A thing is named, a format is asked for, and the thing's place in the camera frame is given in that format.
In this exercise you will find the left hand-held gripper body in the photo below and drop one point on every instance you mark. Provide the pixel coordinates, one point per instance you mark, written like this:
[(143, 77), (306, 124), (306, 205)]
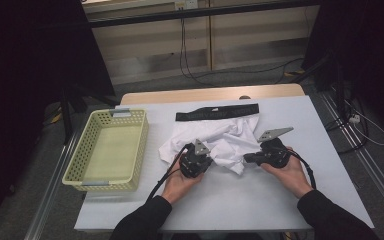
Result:
[(193, 163)]

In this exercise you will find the yellow floor tape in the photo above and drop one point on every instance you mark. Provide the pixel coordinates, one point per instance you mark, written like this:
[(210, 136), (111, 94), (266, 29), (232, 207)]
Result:
[(294, 73), (56, 118)]

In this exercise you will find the white shorts with black waistband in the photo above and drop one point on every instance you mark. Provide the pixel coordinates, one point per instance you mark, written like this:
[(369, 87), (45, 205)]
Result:
[(223, 136)]

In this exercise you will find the person's left hand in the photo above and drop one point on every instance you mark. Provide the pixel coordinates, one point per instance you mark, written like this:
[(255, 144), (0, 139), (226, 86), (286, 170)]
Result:
[(178, 186)]

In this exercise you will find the pale yellow perforated basket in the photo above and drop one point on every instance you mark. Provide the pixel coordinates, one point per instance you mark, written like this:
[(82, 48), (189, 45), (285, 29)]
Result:
[(110, 153)]

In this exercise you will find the dark table grommet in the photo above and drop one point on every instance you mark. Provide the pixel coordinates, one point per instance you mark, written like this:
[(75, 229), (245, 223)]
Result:
[(245, 97)]

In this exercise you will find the person's right hand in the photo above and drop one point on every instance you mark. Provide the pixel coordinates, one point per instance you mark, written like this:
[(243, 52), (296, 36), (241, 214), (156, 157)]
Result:
[(293, 176)]

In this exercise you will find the white wall socket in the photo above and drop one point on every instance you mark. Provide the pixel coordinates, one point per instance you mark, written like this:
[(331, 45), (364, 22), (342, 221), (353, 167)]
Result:
[(186, 4)]

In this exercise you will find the white table mat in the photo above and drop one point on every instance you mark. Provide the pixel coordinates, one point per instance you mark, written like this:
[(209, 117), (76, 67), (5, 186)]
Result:
[(326, 160)]

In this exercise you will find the black curtain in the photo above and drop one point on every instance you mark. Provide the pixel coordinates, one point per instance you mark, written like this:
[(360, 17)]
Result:
[(363, 50), (23, 66)]

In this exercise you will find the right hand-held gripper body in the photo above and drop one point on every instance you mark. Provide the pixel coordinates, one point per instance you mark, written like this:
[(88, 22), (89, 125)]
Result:
[(275, 153)]

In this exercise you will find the aluminium floor rail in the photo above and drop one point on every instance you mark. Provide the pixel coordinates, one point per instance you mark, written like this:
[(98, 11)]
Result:
[(51, 186), (373, 166)]

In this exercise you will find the black stand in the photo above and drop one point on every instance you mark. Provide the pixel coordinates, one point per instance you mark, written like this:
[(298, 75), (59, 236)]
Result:
[(310, 71), (67, 113)]

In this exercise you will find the white power strip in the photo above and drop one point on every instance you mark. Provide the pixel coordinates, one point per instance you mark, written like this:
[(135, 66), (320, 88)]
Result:
[(354, 119)]

